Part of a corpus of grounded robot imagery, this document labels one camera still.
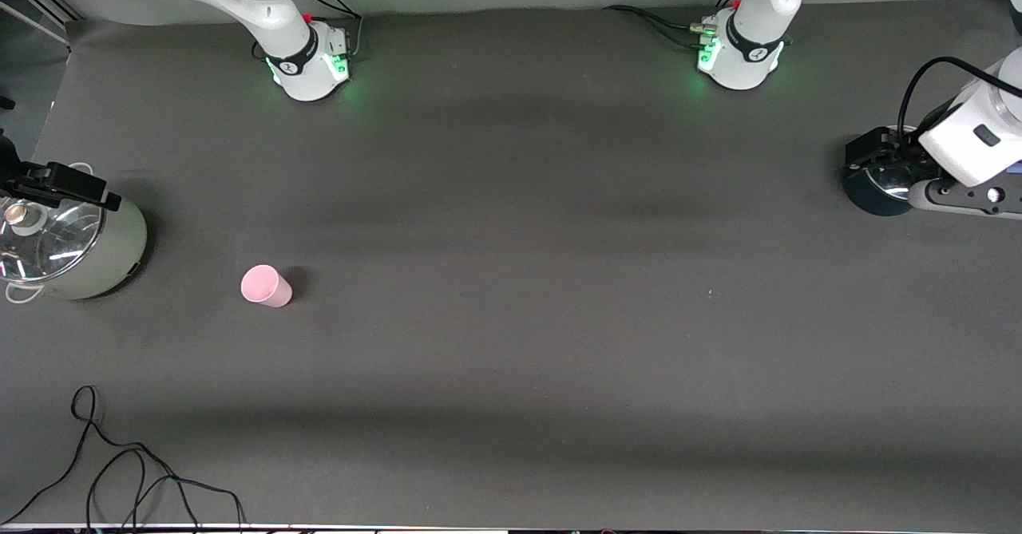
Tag pink plastic cup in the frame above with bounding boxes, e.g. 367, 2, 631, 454
240, 264, 293, 309

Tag glass pot lid chrome rim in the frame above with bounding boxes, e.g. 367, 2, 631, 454
0, 197, 106, 283

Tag sage green cooking pot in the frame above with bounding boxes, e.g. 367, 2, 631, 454
0, 163, 149, 304

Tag black left arm wrist cable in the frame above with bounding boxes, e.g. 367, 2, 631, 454
898, 57, 1022, 144

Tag grey metal frame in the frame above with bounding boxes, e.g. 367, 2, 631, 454
0, 0, 82, 48

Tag thin black loose cable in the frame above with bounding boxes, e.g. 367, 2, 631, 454
0, 385, 247, 528

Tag black left arm base cables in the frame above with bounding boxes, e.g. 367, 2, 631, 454
603, 0, 743, 49

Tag black arm base cables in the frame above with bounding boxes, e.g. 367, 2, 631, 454
299, 0, 364, 60
603, 0, 743, 49

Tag black right arm base cables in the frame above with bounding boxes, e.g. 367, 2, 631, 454
299, 0, 364, 60

